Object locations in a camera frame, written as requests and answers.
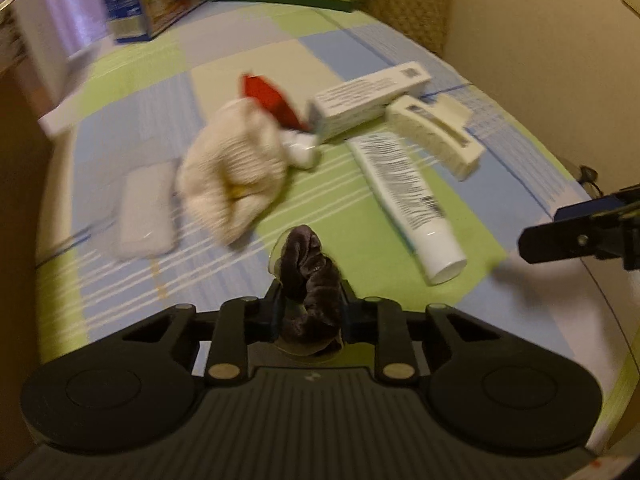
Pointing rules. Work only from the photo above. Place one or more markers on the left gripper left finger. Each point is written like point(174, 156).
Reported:
point(241, 322)

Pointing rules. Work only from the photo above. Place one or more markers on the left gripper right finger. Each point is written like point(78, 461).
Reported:
point(381, 323)

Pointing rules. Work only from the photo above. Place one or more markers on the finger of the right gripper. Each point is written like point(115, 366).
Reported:
point(623, 197)
point(605, 235)

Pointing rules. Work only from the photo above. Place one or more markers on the dark brown velvet scrunchie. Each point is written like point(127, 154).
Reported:
point(311, 285)

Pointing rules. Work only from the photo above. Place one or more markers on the white cream tube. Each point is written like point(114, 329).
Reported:
point(410, 203)

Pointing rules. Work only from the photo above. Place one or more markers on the clear plastic tray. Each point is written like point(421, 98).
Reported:
point(138, 222)

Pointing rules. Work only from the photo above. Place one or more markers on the white knitted cloth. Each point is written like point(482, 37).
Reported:
point(234, 170)

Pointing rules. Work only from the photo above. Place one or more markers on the small white bottle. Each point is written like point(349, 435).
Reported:
point(300, 149)

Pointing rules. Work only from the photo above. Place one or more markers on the white plastic hair claw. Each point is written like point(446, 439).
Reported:
point(441, 128)

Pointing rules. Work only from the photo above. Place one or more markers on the long white medicine box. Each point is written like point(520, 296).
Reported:
point(333, 111)

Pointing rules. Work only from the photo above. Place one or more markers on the red snack packet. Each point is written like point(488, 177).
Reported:
point(272, 101)

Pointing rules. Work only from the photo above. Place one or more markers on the checkered bed sheet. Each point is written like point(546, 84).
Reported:
point(131, 106)

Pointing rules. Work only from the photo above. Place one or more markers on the brown cardboard storage box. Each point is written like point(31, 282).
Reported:
point(25, 155)

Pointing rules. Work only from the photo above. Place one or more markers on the white appliance box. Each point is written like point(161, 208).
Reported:
point(32, 48)

